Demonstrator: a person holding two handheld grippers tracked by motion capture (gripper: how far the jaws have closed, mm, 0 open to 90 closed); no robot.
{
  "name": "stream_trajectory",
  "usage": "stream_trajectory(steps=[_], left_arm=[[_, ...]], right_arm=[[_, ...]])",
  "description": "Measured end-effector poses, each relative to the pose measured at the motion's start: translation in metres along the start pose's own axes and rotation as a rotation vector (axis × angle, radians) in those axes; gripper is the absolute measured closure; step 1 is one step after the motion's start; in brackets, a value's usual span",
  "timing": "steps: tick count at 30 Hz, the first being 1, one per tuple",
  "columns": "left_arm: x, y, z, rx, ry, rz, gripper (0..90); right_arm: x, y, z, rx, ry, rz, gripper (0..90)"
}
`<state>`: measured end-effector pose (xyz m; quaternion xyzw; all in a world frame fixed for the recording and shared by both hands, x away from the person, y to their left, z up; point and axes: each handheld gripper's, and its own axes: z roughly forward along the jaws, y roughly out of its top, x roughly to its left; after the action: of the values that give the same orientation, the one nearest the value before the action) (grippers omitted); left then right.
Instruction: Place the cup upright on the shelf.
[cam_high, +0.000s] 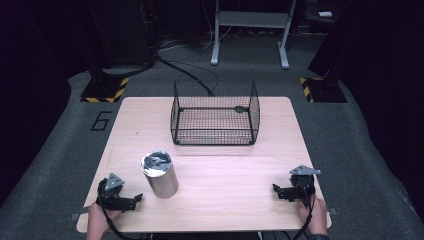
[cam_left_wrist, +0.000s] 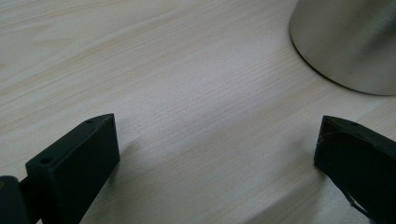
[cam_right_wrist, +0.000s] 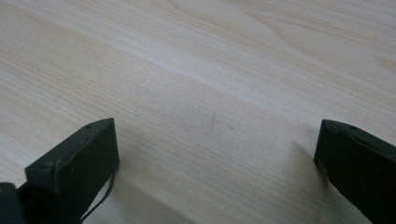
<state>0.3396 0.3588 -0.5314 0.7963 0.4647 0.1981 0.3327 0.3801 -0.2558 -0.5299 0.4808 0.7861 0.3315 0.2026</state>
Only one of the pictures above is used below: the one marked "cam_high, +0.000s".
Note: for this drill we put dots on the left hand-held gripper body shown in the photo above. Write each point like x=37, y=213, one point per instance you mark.
x=111, y=196

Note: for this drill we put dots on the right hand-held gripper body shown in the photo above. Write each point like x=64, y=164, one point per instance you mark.
x=301, y=185

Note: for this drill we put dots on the person's left hand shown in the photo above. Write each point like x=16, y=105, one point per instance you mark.
x=98, y=218

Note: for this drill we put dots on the person's right hand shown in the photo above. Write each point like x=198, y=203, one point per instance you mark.
x=316, y=216

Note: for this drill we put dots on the silver metal can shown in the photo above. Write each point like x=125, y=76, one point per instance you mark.
x=160, y=176

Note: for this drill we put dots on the black base with hazard tape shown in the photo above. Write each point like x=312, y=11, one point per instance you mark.
x=325, y=90
x=103, y=90

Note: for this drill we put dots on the white metal stand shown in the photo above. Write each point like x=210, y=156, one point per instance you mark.
x=253, y=19

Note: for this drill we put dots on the small white box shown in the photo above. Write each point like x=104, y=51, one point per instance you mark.
x=325, y=14

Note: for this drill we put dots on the grey table bracket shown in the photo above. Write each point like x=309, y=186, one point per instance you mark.
x=75, y=217
x=332, y=211

